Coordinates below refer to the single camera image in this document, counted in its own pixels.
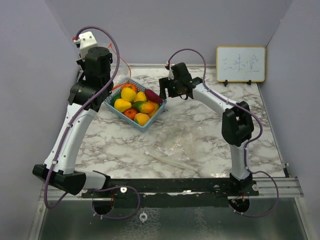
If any yellow bell pepper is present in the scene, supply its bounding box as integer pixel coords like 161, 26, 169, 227
133, 91, 148, 103

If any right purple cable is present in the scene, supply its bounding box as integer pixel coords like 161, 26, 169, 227
166, 48, 280, 218

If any green avocado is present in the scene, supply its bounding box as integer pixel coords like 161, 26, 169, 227
109, 93, 121, 107

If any purple cable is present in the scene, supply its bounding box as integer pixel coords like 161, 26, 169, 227
166, 48, 280, 218
44, 25, 141, 220

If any aluminium rail frame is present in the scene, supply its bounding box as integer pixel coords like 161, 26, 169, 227
40, 177, 304, 201

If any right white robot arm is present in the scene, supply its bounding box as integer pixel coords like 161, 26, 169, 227
159, 62, 254, 196

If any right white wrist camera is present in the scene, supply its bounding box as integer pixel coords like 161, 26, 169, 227
165, 62, 174, 80

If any yellow orange fruit front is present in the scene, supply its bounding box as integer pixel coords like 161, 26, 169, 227
134, 112, 150, 127

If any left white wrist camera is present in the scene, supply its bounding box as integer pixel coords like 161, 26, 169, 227
72, 31, 98, 61

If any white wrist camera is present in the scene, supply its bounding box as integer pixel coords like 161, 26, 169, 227
72, 31, 98, 61
165, 62, 174, 80

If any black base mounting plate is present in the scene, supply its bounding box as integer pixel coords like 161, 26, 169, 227
81, 177, 259, 208

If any green orange mango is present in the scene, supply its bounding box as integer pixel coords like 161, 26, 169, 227
132, 101, 155, 114

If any orange persimmon with leaves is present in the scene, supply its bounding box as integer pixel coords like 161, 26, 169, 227
121, 83, 138, 93

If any small whiteboard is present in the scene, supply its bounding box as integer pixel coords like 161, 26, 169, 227
216, 45, 266, 83

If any blue perforated plastic basket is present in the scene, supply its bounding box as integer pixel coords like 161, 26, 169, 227
105, 79, 166, 132

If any orange tangerine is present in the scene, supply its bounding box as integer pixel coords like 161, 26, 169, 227
123, 107, 139, 120

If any clear bag white zipper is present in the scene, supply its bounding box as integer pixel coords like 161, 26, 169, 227
145, 124, 201, 172

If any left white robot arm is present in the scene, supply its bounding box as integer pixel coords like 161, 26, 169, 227
32, 46, 113, 198

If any red zipper clear bag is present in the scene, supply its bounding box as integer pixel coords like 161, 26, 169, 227
107, 43, 132, 86

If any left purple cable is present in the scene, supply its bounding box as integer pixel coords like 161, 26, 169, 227
44, 25, 141, 220

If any yellow pear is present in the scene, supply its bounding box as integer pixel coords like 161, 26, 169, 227
114, 98, 132, 113
121, 87, 137, 103

